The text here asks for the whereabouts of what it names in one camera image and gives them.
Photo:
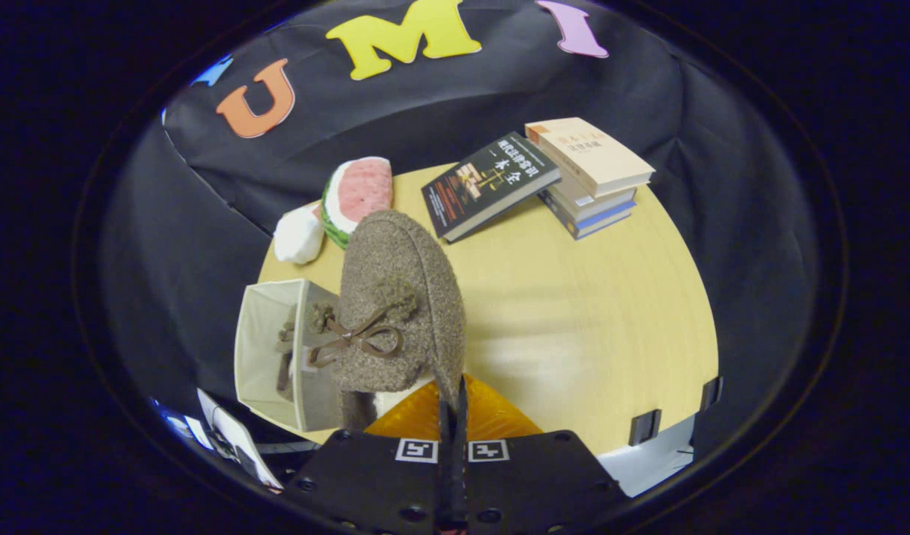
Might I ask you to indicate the grey fabric storage box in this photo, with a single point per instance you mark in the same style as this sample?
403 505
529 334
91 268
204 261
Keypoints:
262 349

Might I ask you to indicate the watermelon slice plush toy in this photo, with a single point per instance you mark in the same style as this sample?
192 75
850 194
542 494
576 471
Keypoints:
362 189

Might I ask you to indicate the white flat board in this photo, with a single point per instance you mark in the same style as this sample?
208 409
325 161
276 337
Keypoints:
228 432

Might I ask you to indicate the black table edge bracket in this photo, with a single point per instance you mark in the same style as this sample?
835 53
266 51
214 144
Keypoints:
644 426
711 392

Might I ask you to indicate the black cover book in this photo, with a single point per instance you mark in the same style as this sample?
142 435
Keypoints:
485 186

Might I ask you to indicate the white plush toy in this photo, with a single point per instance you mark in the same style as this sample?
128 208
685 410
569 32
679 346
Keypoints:
299 234

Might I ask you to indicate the blue cover book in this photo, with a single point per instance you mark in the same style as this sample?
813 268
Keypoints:
596 223

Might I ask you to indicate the blue printed packet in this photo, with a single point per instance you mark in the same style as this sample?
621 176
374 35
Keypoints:
174 423

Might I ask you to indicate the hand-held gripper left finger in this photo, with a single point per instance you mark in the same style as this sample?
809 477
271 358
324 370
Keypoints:
373 483

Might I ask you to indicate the brown fuzzy shoe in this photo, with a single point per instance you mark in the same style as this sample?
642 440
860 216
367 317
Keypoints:
395 253
285 345

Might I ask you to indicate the grey cover book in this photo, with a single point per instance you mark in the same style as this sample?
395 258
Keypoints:
578 197

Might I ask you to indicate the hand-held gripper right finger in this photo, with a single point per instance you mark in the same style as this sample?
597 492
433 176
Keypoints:
533 483

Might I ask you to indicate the tan cover book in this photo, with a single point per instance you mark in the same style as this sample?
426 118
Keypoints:
589 152

